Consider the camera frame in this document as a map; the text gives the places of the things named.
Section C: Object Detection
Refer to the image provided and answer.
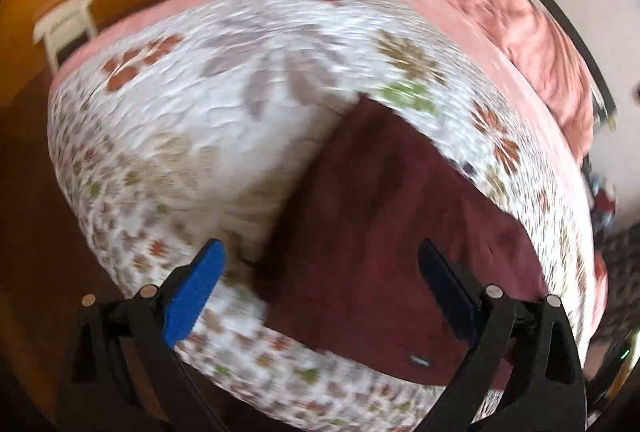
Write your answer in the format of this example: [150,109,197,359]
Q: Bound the dark wooden headboard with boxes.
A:
[445,0,620,119]

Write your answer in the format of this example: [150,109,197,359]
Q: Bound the small white stool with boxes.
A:
[32,0,99,74]

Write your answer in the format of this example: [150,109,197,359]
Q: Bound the crumpled pink blanket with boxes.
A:
[395,0,596,163]

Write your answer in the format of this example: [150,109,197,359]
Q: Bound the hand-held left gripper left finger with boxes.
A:
[56,239,228,432]

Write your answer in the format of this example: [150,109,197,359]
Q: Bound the white floral quilt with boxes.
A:
[47,0,608,432]

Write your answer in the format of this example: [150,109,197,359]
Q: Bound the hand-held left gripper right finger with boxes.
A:
[412,239,587,432]

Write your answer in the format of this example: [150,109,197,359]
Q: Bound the maroon pants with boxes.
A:
[260,95,551,388]

